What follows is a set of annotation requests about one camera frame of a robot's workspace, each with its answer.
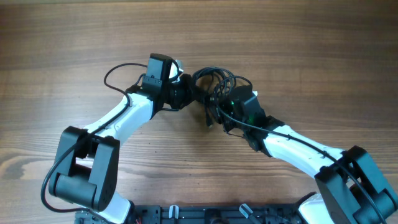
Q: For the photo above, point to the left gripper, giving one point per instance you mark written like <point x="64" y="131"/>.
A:
<point x="190" y="91"/>

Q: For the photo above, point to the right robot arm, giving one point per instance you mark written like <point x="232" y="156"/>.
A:
<point x="351" y="187"/>

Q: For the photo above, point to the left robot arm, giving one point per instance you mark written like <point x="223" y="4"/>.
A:
<point x="85" y="169"/>

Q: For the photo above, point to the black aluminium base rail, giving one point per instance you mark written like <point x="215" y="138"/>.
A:
<point x="267" y="214"/>

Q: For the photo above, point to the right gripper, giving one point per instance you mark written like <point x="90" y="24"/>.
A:
<point x="226" y="116"/>

